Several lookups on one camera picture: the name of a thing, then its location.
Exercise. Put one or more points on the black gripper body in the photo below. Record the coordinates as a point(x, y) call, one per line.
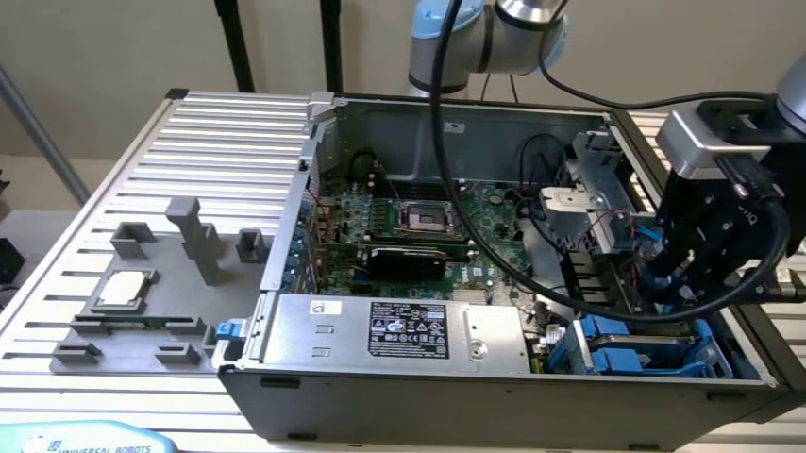
point(723, 217)

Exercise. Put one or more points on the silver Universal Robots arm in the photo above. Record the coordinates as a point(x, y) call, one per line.
point(503, 42)

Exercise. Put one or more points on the grey hard disk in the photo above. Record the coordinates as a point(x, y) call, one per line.
point(642, 340)

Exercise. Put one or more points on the blue disk bay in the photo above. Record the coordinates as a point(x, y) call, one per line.
point(642, 356)

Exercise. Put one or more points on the silver metal drive cage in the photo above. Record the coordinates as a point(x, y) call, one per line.
point(598, 198)

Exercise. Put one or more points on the green motherboard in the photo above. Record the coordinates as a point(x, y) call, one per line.
point(484, 264)

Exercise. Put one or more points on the CPU socket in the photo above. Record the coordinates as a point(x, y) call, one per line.
point(422, 216)

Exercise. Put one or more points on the black graphics card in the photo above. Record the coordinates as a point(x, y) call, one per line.
point(406, 257)

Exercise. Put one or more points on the RAM slot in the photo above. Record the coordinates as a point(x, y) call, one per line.
point(415, 186)

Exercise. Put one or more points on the open black PC case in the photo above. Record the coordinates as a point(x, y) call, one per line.
point(440, 406)

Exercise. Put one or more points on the silver power supply unit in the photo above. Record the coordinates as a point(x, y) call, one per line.
point(352, 332)

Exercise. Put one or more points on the black stand pole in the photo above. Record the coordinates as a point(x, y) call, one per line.
point(331, 45)
point(236, 45)

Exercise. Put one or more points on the blue case latch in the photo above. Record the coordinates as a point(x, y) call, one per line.
point(228, 330)

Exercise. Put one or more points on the grey parts rack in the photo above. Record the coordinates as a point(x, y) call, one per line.
point(169, 283)

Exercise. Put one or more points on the green RAM stick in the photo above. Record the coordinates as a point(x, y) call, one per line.
point(135, 322)

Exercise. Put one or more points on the silver CPU chip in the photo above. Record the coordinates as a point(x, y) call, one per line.
point(125, 287)

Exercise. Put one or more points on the teal teach pendant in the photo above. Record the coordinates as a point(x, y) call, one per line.
point(88, 439)

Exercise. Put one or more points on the grey metal pole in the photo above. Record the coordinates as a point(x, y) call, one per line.
point(40, 137)

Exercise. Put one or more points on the black box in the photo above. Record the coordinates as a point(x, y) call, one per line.
point(9, 262)

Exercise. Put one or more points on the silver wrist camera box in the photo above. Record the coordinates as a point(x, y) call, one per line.
point(699, 146)

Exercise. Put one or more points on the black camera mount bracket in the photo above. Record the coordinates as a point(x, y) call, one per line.
point(739, 120)

